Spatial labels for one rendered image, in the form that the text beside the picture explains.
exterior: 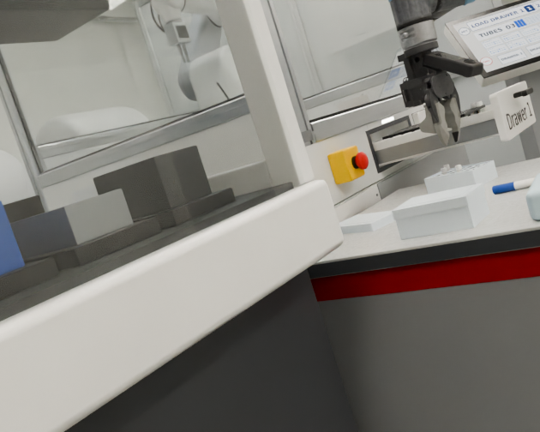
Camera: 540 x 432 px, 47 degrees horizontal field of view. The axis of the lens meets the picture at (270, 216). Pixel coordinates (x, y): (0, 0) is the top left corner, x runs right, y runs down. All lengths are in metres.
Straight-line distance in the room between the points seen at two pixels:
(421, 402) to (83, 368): 0.67
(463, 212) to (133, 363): 0.58
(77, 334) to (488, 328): 0.64
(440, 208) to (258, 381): 0.39
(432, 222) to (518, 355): 0.23
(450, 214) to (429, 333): 0.19
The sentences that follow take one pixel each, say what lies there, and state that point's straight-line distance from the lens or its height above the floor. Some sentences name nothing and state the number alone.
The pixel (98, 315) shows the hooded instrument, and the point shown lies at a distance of 0.59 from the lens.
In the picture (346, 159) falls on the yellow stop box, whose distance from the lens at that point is 1.40.
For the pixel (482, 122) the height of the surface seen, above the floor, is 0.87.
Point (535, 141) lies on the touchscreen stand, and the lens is 2.54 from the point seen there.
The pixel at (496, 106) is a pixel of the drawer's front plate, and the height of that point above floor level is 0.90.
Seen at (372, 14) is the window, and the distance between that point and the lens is 1.89.
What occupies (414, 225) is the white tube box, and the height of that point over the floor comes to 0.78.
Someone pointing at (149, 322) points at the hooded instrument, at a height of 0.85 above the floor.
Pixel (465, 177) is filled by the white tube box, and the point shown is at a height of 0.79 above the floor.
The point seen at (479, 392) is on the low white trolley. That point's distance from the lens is 1.07.
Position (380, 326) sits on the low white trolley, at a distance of 1.08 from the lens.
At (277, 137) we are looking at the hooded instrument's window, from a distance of 0.86.
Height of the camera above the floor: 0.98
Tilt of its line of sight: 7 degrees down
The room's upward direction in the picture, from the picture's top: 18 degrees counter-clockwise
